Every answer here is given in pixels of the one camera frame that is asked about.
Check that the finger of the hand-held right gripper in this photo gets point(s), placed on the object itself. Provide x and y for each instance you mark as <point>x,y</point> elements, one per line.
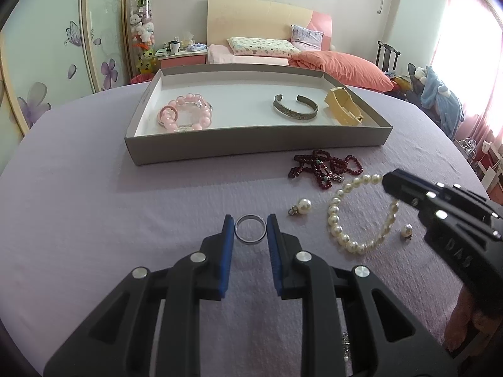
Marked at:
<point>471,202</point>
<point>401,186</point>

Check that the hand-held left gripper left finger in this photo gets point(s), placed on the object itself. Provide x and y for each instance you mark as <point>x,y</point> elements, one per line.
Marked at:
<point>226,253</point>

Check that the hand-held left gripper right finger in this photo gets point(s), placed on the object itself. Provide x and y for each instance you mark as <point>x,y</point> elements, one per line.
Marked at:
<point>275,253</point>

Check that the grey cardboard box tray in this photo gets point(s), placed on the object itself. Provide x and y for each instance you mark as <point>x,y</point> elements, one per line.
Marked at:
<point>251,125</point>

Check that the person's right hand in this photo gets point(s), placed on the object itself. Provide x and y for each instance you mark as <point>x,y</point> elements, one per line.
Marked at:
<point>467,322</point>

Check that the pearl stud earring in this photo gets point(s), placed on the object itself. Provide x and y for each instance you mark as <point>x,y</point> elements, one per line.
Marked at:
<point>407,229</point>

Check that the single pearl pendant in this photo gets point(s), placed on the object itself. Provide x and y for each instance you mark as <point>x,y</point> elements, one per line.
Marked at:
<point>304,205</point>

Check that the blue plush robe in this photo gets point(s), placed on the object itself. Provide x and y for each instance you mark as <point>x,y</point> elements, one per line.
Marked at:
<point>442,100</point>

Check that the folded salmon duvet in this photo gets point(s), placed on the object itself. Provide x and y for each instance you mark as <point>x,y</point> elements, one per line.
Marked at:
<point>346,68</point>

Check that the dark wooden chair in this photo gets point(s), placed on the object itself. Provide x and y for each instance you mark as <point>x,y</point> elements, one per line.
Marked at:
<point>387,57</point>

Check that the pink curtain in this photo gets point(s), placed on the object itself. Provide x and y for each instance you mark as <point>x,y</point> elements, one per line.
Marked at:
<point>471,55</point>

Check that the small lilac pillow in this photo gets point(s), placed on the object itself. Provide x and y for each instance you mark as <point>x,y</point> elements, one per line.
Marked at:
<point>306,37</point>

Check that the red basket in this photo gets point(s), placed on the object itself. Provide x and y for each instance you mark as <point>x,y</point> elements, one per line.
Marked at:
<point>139,79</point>

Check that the pink bed sheet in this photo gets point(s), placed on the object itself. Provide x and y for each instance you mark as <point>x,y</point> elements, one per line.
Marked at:
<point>243,57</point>

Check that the patterned white pillow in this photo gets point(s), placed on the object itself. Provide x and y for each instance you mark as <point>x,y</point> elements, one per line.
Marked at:
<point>261,46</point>

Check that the pink nightstand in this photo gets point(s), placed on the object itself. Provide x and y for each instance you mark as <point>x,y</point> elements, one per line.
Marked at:
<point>182,59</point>

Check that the yellow plush toy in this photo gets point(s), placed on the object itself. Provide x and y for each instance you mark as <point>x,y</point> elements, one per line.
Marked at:
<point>146,61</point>

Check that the white mug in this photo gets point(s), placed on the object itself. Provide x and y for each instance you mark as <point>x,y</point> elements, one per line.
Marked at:
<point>175,48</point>

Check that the beige and pink headboard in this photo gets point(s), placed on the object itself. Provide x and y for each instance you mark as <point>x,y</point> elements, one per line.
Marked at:
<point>267,17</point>

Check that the clear plush toy tube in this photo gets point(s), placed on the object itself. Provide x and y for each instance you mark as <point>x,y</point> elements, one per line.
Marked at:
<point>142,23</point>

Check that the floral sliding door wardrobe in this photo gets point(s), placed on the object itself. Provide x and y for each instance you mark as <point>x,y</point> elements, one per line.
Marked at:
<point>59,47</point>

